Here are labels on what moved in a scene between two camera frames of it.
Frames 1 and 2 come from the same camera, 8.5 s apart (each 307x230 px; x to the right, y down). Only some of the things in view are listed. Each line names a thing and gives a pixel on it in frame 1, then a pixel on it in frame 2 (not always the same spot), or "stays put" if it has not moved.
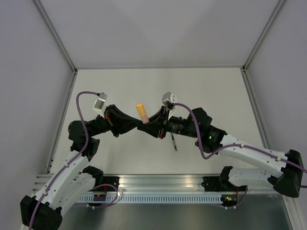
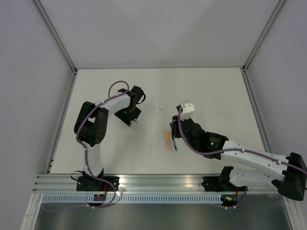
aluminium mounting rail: [151, 184] stays put
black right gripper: [156, 123] -> [173, 125]
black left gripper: [116, 118] -> [120, 115]
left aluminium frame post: [42, 12] stays put
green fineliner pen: [174, 142] stays put
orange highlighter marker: [145, 119] -> [168, 146]
